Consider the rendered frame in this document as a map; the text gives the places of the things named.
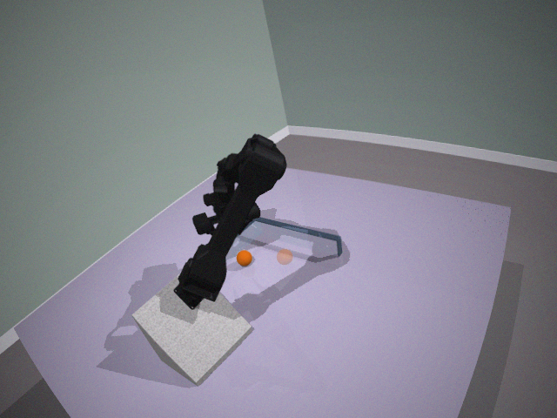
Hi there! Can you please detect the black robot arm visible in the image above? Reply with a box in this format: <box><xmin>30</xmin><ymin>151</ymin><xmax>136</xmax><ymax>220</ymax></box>
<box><xmin>174</xmin><ymin>133</ymin><xmax>287</xmax><ymax>310</ymax></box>

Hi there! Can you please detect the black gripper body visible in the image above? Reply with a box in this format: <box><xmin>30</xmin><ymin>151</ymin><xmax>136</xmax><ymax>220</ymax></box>
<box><xmin>192</xmin><ymin>196</ymin><xmax>260</xmax><ymax>235</ymax></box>

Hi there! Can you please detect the clear low wall corner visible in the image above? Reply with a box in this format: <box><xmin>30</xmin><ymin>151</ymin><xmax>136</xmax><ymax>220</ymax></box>
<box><xmin>225</xmin><ymin>221</ymin><xmax>338</xmax><ymax>265</ymax></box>

